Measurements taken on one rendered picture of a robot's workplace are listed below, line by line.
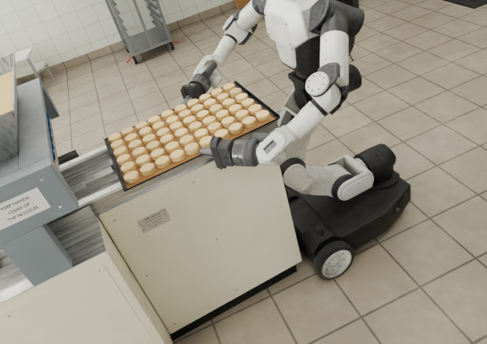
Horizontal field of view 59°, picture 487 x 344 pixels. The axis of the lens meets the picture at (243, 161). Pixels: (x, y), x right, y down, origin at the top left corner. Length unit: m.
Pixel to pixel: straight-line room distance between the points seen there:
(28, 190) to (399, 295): 1.55
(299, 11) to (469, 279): 1.36
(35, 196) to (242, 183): 0.76
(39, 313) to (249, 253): 0.86
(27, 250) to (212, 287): 0.87
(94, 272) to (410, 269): 1.40
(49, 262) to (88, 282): 0.15
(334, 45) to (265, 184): 0.62
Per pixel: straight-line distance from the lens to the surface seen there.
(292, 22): 1.58
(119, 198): 1.53
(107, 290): 1.50
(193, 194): 1.59
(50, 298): 1.48
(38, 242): 1.34
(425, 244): 2.27
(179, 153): 1.49
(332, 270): 2.11
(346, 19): 1.48
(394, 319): 2.02
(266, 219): 1.82
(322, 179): 2.05
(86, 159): 1.77
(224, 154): 1.42
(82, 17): 5.69
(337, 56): 1.38
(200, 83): 1.90
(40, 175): 1.22
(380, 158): 2.22
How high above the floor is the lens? 1.72
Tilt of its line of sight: 36 degrees down
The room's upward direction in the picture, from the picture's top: 16 degrees counter-clockwise
